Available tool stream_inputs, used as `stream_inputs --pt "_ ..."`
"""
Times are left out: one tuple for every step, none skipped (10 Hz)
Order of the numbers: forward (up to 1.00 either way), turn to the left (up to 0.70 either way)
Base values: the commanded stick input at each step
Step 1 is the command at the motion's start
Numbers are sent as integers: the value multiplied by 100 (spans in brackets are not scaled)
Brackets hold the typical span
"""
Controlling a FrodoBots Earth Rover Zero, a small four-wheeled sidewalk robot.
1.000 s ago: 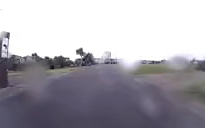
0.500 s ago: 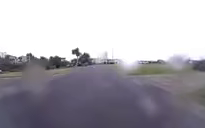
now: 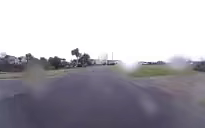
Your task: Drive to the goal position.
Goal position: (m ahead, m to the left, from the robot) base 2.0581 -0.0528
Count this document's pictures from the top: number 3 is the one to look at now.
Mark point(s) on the tall palm tree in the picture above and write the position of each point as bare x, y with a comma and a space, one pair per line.
76, 55

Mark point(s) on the dark asphalt road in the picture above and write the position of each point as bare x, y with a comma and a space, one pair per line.
96, 100

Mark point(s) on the grass verge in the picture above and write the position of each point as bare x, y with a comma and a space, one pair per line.
160, 70

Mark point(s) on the grey house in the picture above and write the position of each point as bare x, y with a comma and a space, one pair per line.
11, 60

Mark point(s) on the grass field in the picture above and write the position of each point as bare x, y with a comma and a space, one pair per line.
10, 75

